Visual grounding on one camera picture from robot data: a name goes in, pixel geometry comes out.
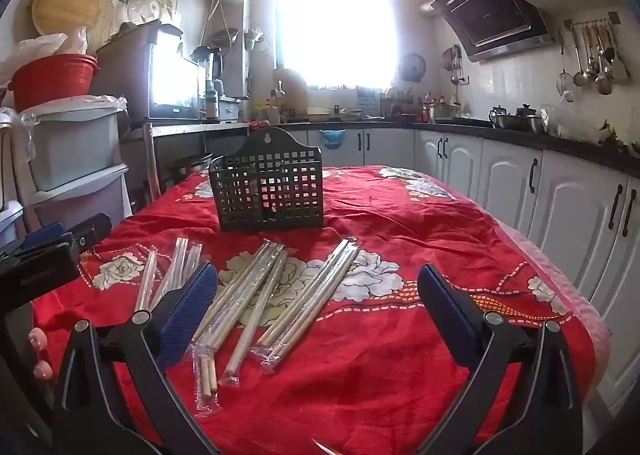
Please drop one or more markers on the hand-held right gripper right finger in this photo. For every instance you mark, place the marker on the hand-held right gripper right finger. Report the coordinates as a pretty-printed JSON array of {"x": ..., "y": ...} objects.
[{"x": 447, "y": 305}]

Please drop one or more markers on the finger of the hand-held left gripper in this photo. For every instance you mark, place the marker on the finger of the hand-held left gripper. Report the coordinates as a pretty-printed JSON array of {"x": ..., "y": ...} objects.
[
  {"x": 90, "y": 230},
  {"x": 45, "y": 235}
]

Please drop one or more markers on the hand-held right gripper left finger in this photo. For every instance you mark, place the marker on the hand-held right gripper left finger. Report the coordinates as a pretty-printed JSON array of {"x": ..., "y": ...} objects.
[{"x": 192, "y": 300}]

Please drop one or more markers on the wooden chopsticks pack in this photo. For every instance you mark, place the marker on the wooden chopsticks pack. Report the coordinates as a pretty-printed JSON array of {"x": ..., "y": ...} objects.
[
  {"x": 146, "y": 280},
  {"x": 330, "y": 287},
  {"x": 172, "y": 265},
  {"x": 312, "y": 277},
  {"x": 235, "y": 292},
  {"x": 194, "y": 257},
  {"x": 260, "y": 305}
]

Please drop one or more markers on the black plastic utensil basket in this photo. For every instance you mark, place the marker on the black plastic utensil basket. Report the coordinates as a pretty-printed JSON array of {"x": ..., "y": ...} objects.
[{"x": 280, "y": 190}]

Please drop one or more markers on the row of hanging kitchen utensils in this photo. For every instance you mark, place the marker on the row of hanging kitchen utensils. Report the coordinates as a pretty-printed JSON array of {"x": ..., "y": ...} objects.
[{"x": 595, "y": 60}]

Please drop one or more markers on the person's left hand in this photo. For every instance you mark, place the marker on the person's left hand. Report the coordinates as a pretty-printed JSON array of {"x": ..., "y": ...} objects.
[{"x": 40, "y": 337}]

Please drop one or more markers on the red floral tablecloth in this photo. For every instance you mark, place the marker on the red floral tablecloth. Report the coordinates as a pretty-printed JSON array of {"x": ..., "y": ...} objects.
[{"x": 400, "y": 235}]

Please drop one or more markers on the grey plastic drawer unit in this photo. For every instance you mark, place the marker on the grey plastic drawer unit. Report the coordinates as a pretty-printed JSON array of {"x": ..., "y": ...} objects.
[{"x": 75, "y": 145}]

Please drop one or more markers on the black pan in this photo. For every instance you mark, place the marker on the black pan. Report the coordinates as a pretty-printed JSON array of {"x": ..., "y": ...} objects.
[{"x": 190, "y": 162}]

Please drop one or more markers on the red plastic basin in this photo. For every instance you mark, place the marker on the red plastic basin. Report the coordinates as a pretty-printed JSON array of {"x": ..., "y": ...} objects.
[{"x": 50, "y": 82}]

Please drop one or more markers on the white kitchen base cabinets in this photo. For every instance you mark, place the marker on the white kitchen base cabinets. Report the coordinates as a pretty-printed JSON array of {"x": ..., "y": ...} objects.
[{"x": 565, "y": 205}]

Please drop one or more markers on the microwave oven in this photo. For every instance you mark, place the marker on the microwave oven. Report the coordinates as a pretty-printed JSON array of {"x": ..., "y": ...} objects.
[{"x": 175, "y": 85}]

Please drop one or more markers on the dark glass bottle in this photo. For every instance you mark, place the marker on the dark glass bottle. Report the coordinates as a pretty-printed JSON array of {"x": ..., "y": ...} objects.
[{"x": 212, "y": 105}]

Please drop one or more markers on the small grey appliance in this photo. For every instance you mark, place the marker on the small grey appliance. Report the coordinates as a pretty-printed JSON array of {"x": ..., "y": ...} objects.
[{"x": 228, "y": 109}]

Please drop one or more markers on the white plastic bag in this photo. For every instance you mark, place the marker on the white plastic bag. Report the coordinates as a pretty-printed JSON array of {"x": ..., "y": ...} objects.
[{"x": 35, "y": 47}]

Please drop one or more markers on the large steel stockpot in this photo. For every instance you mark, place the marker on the large steel stockpot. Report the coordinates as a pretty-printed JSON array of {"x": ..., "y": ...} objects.
[{"x": 444, "y": 111}]

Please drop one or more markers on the small steel kettle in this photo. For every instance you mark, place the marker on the small steel kettle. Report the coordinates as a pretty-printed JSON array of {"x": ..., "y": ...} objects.
[{"x": 499, "y": 115}]

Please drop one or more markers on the round bamboo mat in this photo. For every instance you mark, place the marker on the round bamboo mat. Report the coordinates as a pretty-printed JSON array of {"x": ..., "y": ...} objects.
[{"x": 102, "y": 30}]

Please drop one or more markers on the blue hanging bag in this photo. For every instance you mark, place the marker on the blue hanging bag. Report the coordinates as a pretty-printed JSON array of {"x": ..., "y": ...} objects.
[{"x": 332, "y": 139}]

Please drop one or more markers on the steel pot with lid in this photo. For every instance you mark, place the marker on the steel pot with lid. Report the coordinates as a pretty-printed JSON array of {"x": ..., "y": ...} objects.
[{"x": 525, "y": 117}]

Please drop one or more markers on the metal dish rack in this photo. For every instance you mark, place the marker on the metal dish rack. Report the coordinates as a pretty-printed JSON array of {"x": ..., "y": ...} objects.
[{"x": 397, "y": 105}]

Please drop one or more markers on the black blender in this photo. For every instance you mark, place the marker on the black blender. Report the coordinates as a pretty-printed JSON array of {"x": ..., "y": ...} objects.
[{"x": 215, "y": 65}]

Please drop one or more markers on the clear plastic bag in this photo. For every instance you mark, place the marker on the clear plastic bag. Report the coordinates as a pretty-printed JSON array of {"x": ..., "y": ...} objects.
[{"x": 570, "y": 122}]

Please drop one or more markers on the round bamboo tray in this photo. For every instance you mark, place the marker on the round bamboo tray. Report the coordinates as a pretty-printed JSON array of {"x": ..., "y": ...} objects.
[{"x": 70, "y": 0}]

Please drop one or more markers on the wooden cutting board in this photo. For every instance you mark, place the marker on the wooden cutting board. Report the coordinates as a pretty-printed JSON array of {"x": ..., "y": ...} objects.
[{"x": 292, "y": 85}]

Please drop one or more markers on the hanging metal ladles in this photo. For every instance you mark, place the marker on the hanging metal ladles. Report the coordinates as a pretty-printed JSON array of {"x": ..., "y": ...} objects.
[{"x": 452, "y": 65}]

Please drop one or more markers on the black range hood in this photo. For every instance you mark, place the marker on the black range hood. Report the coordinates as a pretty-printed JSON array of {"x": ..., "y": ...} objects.
[{"x": 490, "y": 10}]

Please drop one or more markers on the kitchen window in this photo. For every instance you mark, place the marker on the kitchen window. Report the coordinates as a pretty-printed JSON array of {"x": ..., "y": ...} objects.
[{"x": 335, "y": 25}]

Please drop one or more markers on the round wall fan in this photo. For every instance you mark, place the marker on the round wall fan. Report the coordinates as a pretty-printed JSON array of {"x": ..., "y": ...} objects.
[{"x": 412, "y": 67}]

